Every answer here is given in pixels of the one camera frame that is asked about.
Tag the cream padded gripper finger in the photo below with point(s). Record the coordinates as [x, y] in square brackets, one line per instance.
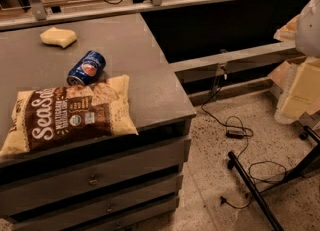
[301, 91]

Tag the yellow sponge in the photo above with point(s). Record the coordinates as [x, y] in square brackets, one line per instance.
[58, 37]

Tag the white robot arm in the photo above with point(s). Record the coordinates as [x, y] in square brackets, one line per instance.
[304, 30]

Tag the cardboard box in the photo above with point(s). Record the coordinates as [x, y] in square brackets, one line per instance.
[278, 75]

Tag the black metal stand leg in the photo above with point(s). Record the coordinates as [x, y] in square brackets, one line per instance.
[309, 164]

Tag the grey drawer cabinet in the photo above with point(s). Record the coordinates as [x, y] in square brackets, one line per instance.
[105, 183]

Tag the blue Pepsi can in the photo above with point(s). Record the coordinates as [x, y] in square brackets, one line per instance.
[87, 70]

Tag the SeaSalt chips bag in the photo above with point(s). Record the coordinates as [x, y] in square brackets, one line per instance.
[53, 117]

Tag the metal railing frame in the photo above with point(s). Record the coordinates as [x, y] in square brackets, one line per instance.
[39, 14]

